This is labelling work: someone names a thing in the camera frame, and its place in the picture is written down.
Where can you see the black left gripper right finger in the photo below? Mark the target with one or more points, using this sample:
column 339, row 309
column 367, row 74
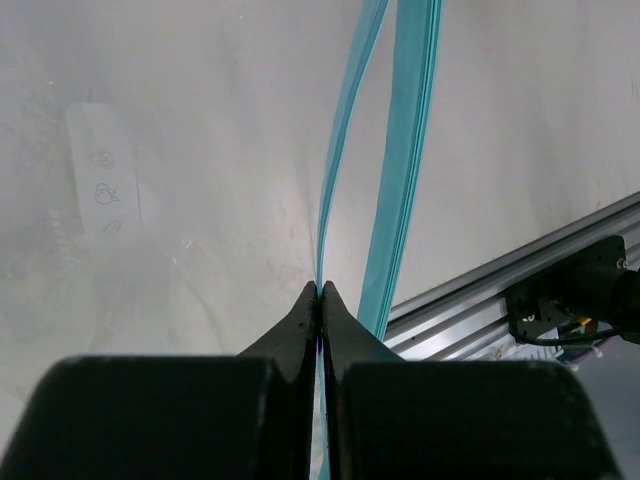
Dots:
column 389, row 418

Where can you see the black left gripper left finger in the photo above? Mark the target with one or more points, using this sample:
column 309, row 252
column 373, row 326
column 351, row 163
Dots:
column 247, row 416

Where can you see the clear zip bag teal zipper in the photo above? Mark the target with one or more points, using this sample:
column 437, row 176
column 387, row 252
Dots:
column 174, row 173

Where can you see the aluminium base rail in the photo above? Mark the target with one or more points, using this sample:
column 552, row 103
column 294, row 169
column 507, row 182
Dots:
column 466, row 317

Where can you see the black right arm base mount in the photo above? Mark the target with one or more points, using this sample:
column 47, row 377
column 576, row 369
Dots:
column 589, row 296

